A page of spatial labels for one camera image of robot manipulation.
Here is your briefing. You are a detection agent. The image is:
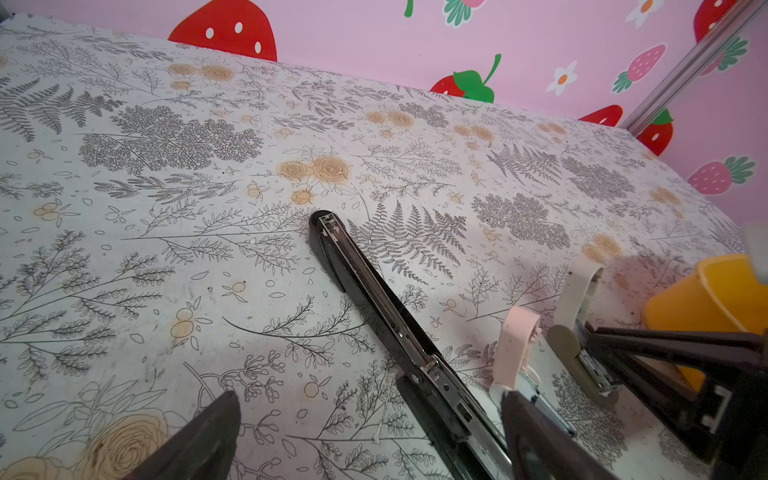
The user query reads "pink white small stapler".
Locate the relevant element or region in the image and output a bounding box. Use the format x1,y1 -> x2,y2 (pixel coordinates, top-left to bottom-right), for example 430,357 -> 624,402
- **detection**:
489,306 -> 576,438

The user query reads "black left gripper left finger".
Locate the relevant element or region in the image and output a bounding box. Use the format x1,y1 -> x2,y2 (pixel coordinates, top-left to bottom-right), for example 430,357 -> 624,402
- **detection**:
124,391 -> 241,480

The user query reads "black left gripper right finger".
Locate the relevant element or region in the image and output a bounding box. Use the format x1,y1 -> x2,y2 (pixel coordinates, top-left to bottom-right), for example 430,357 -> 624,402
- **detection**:
501,391 -> 616,480

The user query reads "aluminium corner post right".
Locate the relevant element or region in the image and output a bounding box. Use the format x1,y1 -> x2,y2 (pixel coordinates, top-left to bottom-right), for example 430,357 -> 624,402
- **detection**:
619,0 -> 767,135

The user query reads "yellow plastic tray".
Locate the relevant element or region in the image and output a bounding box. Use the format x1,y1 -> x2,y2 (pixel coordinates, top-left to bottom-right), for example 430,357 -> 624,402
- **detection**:
643,253 -> 768,392

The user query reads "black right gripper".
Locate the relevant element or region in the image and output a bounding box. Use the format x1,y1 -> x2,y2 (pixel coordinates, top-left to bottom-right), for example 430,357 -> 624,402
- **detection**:
586,328 -> 767,479

